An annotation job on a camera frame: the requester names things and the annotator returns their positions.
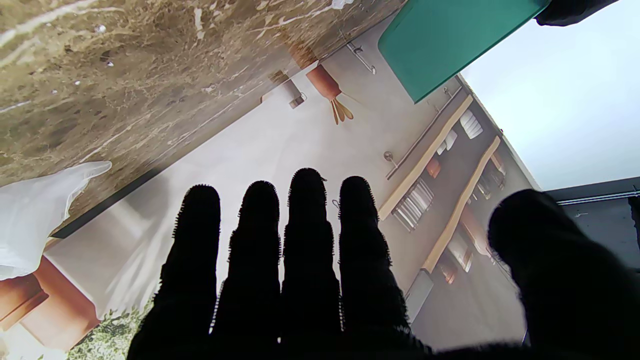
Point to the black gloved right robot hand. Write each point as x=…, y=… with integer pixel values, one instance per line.
x=310, y=280

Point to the translucent white disposable glove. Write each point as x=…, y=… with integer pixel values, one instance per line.
x=35, y=220

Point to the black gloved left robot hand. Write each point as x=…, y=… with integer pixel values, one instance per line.
x=570, y=10

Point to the green plastic basket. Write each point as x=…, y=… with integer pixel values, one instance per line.
x=440, y=45

